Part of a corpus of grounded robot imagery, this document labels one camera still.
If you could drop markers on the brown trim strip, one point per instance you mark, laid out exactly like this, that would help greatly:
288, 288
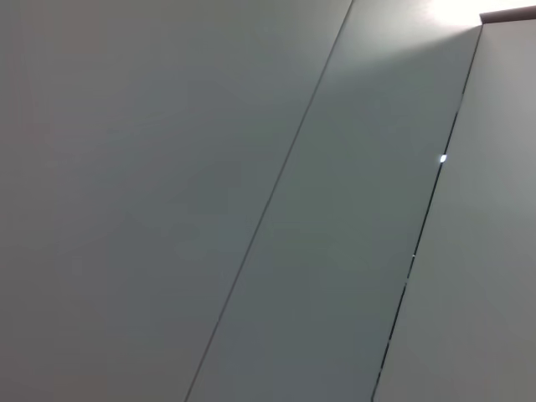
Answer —
511, 16

